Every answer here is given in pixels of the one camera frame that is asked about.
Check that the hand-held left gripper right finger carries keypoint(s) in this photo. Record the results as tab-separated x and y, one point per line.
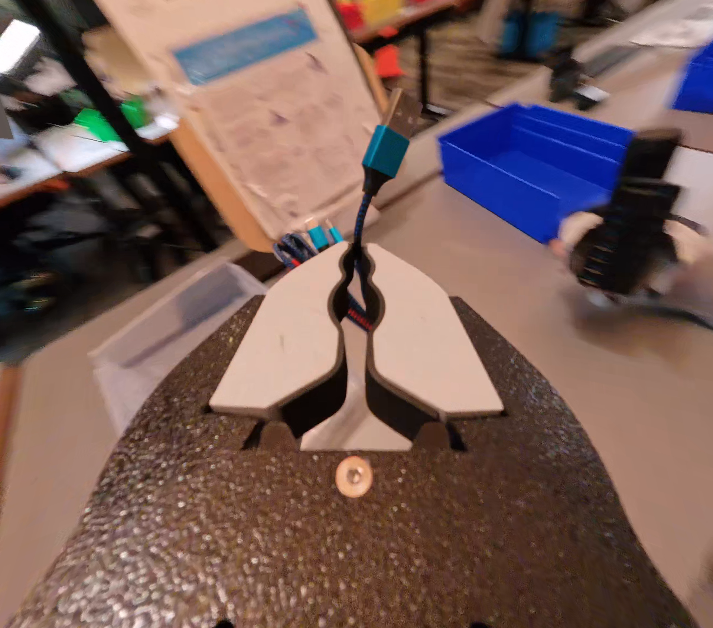
429	349

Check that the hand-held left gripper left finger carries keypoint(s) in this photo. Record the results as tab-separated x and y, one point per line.
278	344

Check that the clear plastic container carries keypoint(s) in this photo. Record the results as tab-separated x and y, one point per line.
167	321

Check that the blue plastic bin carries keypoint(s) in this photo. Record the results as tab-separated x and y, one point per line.
529	177
696	82

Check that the paper-covered wooden board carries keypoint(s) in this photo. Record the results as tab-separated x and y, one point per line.
250	99

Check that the green plastic bin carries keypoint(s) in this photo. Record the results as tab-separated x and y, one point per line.
103	121

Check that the small black device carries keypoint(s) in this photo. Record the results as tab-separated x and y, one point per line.
568	82

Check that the black metal rack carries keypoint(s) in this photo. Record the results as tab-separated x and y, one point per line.
83	65

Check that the wooden table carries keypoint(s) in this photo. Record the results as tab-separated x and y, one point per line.
440	7

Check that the yellow plastic bin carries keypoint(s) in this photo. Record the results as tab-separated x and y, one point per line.
383	4

